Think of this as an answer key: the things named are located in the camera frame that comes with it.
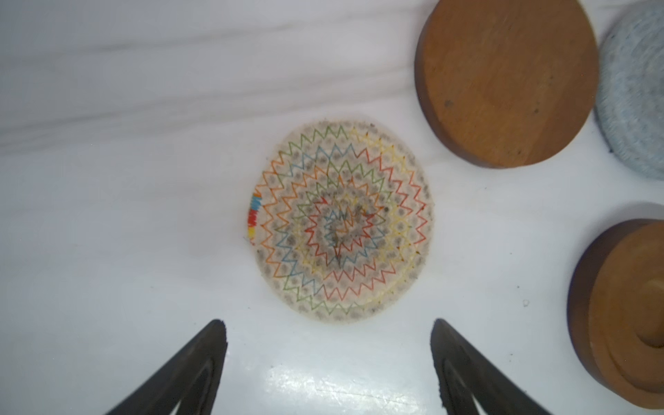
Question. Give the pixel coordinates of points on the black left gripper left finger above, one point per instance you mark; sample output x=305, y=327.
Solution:
x=188, y=382

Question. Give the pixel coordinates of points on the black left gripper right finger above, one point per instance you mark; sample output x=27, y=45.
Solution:
x=467, y=380

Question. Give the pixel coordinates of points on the ridged brown wooden coaster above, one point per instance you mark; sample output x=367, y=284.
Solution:
x=615, y=311

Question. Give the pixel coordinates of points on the multicolour stitched round coaster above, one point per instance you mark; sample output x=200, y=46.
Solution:
x=341, y=220

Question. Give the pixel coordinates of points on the round wooden coaster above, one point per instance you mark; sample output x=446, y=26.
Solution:
x=506, y=84

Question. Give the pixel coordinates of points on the grey-blue woven round coaster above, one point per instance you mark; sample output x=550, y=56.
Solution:
x=629, y=105

